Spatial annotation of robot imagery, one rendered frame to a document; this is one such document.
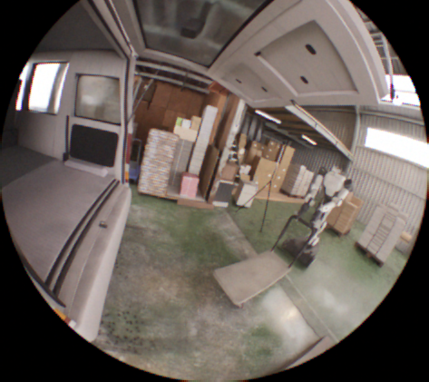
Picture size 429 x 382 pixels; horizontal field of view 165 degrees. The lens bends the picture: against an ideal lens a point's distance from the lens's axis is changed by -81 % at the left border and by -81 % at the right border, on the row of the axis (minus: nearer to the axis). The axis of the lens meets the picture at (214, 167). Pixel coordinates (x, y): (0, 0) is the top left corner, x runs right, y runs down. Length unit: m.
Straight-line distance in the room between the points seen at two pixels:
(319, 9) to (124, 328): 1.82
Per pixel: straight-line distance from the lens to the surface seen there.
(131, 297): 1.38
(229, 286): 1.36
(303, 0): 0.60
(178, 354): 1.28
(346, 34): 0.63
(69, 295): 0.83
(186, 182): 2.60
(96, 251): 0.95
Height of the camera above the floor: 1.26
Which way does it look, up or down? 12 degrees down
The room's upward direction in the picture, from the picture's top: 18 degrees clockwise
